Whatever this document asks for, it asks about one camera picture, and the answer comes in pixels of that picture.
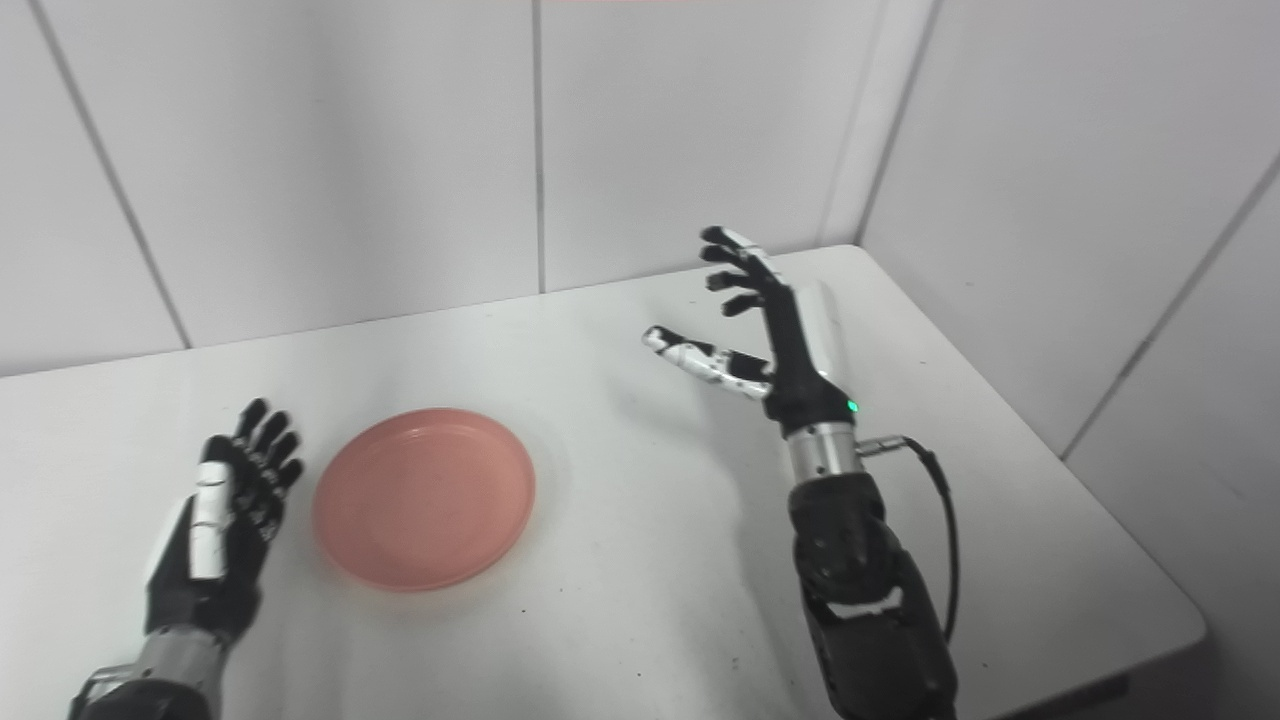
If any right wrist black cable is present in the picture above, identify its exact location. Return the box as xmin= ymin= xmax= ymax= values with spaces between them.
xmin=856 ymin=435 xmax=961 ymax=646

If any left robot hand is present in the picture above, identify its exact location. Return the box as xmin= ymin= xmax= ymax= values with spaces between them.
xmin=143 ymin=398 xmax=305 ymax=643

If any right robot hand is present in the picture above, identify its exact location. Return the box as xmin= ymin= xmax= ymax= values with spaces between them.
xmin=642 ymin=226 xmax=861 ymax=437

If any pink round plate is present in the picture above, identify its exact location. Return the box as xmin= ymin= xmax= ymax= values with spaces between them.
xmin=312 ymin=407 xmax=536 ymax=593

